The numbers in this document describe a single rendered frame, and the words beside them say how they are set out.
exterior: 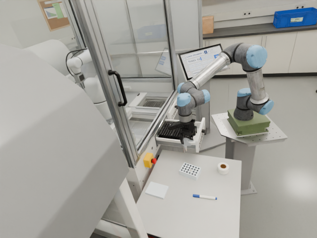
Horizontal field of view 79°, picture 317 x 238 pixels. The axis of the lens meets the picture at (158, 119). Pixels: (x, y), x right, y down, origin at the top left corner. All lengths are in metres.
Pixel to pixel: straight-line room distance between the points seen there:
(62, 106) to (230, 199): 1.05
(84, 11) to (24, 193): 0.65
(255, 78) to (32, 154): 1.20
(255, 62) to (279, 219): 1.44
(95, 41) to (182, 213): 0.97
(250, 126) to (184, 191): 0.73
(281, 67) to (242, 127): 2.99
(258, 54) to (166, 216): 1.02
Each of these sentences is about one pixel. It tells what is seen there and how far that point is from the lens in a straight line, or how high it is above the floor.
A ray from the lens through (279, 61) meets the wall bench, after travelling 4.45.
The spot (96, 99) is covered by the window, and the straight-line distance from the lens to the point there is 1.02.
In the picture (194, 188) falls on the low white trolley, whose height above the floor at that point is 0.76.
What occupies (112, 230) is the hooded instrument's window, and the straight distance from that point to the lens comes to 0.65.
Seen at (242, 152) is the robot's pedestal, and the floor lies 0.55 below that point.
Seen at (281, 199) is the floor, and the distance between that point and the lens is 2.30.
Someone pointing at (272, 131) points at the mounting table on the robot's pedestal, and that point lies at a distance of 1.76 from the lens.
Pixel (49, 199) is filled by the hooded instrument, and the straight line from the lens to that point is 0.42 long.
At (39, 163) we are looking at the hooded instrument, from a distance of 0.42.
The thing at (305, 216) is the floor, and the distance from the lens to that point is 2.26.
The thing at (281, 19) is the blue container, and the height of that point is 1.04.
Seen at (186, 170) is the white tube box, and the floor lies 0.80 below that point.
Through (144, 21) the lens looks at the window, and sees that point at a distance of 1.32.
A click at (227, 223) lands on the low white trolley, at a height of 0.76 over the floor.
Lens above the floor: 1.81
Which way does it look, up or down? 33 degrees down
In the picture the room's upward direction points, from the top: 11 degrees counter-clockwise
